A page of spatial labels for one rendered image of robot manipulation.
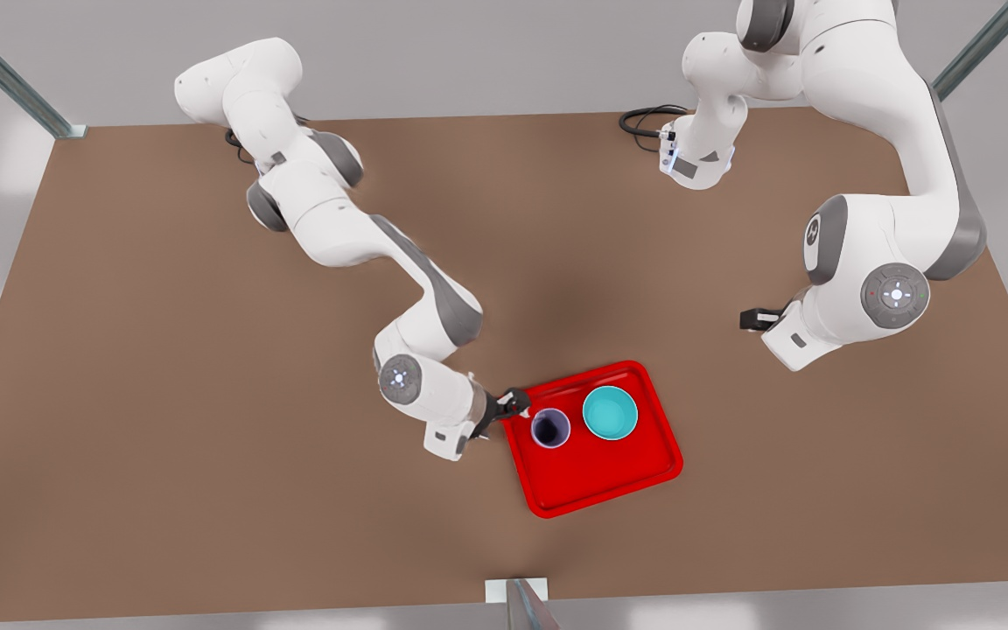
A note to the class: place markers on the teal bowl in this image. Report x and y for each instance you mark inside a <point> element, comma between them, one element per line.
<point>610,413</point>

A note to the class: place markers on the lavender cup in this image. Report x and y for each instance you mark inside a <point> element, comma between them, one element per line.
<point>549,429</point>

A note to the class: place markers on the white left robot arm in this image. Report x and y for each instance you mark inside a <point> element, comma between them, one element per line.
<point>880,131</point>

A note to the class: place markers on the silver frame post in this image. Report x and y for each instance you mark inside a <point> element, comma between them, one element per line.
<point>981,44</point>
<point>5,74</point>
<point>526,605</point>

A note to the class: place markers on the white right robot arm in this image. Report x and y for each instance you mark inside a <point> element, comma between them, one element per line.
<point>329,219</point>

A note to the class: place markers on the red plastic tray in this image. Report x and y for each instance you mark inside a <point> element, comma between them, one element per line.
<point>592,442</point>

